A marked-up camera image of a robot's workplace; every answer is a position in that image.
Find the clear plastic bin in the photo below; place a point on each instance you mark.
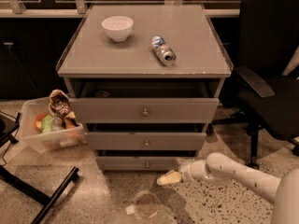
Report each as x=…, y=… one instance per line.
x=42, y=142

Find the grey top drawer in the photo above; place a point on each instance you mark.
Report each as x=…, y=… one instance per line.
x=144, y=101

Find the orange fruit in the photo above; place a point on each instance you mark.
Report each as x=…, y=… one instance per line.
x=38, y=121

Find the green apple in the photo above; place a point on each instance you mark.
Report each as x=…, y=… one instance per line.
x=46, y=124

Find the grey drawer cabinet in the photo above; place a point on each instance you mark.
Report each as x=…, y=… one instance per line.
x=186, y=29

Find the grey middle drawer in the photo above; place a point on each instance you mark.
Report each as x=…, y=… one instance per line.
x=145, y=137

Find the black office chair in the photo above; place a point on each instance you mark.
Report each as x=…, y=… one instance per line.
x=264, y=82

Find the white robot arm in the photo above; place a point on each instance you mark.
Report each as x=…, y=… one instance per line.
x=282, y=193

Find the grey drawer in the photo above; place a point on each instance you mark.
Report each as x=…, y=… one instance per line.
x=145, y=137
x=131, y=160
x=144, y=101

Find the grey bottom drawer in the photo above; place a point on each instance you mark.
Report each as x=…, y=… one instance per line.
x=131, y=160

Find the crumpled snack bag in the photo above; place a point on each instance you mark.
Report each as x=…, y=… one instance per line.
x=59, y=106

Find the white ceramic bowl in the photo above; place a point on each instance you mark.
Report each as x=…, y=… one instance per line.
x=118, y=28

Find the black metal stand base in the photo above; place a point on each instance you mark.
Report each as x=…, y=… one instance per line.
x=9, y=125

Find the crushed silver soda can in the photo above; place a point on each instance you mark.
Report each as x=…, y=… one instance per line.
x=164, y=53

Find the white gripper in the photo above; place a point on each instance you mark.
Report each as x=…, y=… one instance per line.
x=187, y=172

